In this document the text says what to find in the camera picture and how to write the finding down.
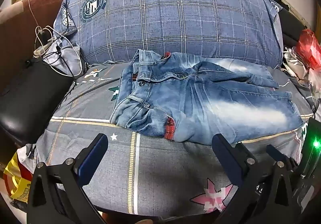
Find red plastic bag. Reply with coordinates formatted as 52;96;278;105
296;29;321;69

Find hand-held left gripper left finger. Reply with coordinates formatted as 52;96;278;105
26;134;109;224

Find black cable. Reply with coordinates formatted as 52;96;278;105
56;36;76;79

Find yellow plastic bag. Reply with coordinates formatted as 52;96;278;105
4;151;33;202

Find white cable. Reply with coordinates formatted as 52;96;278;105
27;0;83;76

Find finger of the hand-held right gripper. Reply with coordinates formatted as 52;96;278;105
266;144;299;172

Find brown velvet headboard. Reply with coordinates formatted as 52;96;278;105
0;0;67;64

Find white power strip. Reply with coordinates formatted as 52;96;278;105
33;37;57;57

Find grey star-print bed sheet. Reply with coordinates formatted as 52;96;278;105
33;61;315;216

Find blue denim pants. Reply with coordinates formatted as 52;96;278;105
110;49;305;145

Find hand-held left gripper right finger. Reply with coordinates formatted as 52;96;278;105
212;134;298;224

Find blue plaid pillow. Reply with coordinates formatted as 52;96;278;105
53;0;284;69

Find grey cloth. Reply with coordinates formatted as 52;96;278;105
43;41;84;77

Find white crumpled cloth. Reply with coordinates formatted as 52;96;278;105
282;47;314;81

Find black leather cushion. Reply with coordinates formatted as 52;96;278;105
0;58;76;144

